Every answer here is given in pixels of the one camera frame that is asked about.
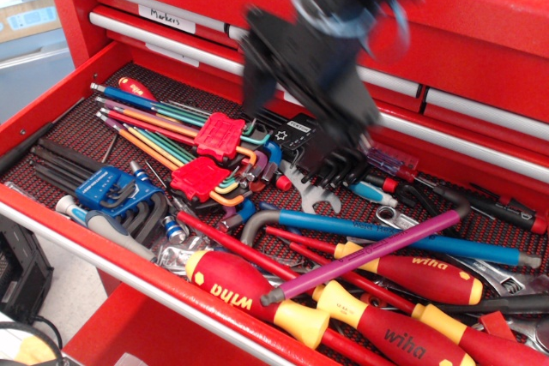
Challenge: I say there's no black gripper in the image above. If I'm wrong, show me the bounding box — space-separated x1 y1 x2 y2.
242 0 409 152

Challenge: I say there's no violet large Allen key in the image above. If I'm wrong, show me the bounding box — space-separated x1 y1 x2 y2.
260 188 470 307

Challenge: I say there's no black Tekton torx key holder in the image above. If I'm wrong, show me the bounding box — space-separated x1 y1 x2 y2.
271 113 325 151

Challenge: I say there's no upper red hex key holder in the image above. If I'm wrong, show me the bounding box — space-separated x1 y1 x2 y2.
194 112 245 161

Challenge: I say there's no red hex key holder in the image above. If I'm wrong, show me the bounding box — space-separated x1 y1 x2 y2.
170 157 230 203
194 112 245 161

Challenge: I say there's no lower red hex key holder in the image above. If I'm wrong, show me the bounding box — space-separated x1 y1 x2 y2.
170 157 230 203

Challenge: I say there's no blue large Allen key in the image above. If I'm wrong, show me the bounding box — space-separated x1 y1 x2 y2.
239 209 542 269

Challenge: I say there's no blue hex key holder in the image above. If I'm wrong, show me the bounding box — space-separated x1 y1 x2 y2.
75 166 162 218

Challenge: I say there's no small blue white screwdriver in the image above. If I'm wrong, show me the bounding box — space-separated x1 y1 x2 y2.
347 182 398 207

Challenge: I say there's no red tool chest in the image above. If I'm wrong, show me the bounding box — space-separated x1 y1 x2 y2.
1 0 548 365

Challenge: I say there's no small red Wiha screwdriver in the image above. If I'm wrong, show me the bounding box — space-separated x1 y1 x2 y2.
118 76 156 101

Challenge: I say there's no large red yellow screwdriver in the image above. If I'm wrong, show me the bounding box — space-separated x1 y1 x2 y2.
185 250 329 349

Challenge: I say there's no upper red yellow screwdriver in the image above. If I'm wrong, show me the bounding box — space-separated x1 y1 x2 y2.
265 225 484 306

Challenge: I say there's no black red pen screwdriver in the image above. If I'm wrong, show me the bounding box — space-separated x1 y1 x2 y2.
457 189 548 235

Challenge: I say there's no grey blue screwdriver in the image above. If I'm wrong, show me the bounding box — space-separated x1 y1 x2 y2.
55 195 156 262

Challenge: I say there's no silver adjustable wrench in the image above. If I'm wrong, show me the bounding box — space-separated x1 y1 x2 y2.
375 206 528 297

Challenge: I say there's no middle red yellow screwdriver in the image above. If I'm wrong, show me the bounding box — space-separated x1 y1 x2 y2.
178 212 474 365

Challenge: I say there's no right red yellow screwdriver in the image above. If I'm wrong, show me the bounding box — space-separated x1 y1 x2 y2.
289 240 549 366

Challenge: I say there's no black box on floor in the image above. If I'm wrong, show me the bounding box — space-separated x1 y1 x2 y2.
1 216 53 324

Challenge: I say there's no transparent red handle screwdriver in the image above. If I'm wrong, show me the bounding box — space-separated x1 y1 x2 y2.
365 147 436 188

